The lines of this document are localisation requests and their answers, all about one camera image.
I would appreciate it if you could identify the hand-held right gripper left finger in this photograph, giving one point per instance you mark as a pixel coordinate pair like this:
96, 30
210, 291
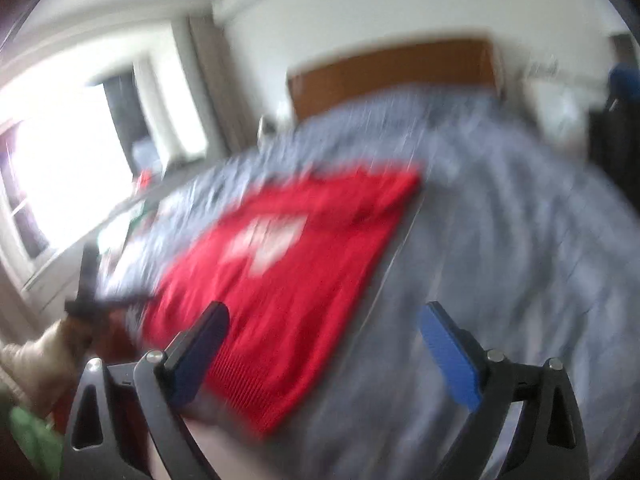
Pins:
197, 360

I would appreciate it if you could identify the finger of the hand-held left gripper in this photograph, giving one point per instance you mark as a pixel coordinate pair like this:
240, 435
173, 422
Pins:
127, 300
88, 272

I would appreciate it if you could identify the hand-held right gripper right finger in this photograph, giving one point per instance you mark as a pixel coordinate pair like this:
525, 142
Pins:
450, 360

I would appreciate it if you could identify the red knitted sweater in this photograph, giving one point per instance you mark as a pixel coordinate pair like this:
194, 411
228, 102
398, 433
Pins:
300, 270

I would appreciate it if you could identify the bright window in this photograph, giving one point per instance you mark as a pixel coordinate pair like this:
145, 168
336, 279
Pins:
60, 170

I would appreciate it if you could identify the bed with blue checked sheet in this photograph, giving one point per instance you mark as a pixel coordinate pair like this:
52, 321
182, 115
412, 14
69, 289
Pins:
500, 260

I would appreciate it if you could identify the beige curtain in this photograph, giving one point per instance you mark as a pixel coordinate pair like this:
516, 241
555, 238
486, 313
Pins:
220, 90

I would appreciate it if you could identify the white cabinet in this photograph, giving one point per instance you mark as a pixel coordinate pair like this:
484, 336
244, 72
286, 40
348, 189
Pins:
555, 97

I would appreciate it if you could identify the wooden headboard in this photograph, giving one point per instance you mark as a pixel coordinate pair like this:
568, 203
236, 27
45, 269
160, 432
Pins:
390, 75

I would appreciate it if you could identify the blue chair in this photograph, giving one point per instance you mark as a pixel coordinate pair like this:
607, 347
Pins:
625, 80

